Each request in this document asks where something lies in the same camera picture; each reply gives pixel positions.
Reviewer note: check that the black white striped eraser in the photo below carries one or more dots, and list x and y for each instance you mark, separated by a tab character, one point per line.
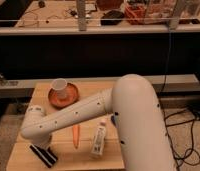
46	156

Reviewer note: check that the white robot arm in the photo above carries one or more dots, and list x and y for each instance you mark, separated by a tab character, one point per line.
138	117

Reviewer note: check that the blue sponge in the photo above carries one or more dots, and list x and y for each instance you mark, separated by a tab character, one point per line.
113	121

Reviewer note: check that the white paper cup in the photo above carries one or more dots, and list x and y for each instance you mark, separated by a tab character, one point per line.
59	85

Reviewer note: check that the orange plate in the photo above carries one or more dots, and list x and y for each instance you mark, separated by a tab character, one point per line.
66	97

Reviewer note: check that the orange carrot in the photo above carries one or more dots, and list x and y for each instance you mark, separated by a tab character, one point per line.
76	135

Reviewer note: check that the white tube bottle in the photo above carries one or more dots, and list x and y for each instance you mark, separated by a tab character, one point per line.
99	139

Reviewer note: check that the black bag on bench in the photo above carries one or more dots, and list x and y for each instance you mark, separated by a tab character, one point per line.
112	17

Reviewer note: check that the orange crate on bench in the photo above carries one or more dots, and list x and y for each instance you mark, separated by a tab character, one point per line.
134	15

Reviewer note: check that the grey metal post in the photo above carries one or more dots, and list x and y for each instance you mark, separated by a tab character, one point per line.
80	4

